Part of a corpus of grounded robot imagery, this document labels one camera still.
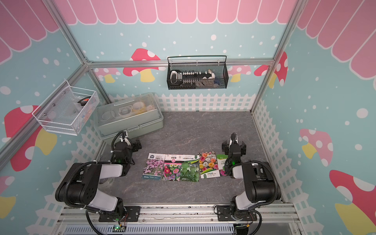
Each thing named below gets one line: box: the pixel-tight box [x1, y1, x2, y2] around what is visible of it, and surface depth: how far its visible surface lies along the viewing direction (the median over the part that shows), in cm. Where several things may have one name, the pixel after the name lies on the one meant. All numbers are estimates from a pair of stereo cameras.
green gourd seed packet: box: [180, 154, 200, 183], surface depth 91 cm
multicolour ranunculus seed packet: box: [198, 151, 221, 179], surface depth 93 cm
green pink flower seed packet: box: [216, 154, 229, 177], surface depth 94 cm
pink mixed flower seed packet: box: [161, 154, 183, 182], surface depth 92 cm
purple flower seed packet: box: [141, 152, 166, 181], surface depth 92 cm
